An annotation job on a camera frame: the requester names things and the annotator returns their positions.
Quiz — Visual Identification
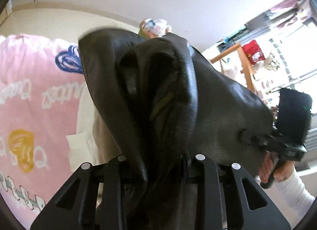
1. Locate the black leather jacket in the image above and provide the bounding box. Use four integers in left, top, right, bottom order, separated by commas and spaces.
78, 29, 273, 229

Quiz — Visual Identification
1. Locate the white sleeved right forearm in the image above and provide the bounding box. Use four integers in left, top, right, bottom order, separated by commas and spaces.
273, 168, 315, 219

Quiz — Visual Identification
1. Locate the person's right hand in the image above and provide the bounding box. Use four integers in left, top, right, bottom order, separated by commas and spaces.
257, 150, 296, 183

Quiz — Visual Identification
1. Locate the white folded cloth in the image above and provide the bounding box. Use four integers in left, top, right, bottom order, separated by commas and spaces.
66, 86, 121, 172

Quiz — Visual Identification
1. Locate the red bag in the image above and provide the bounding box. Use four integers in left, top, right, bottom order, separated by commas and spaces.
242, 40, 265, 65

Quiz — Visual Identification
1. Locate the pink printed blanket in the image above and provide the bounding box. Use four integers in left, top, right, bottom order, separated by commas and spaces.
1, 34, 84, 228

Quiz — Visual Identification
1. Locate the crumpled plastic package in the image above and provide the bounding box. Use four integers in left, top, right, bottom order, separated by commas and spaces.
138, 18, 172, 39

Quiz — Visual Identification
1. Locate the wooden rack frame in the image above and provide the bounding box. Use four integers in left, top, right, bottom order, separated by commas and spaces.
210, 43, 256, 93

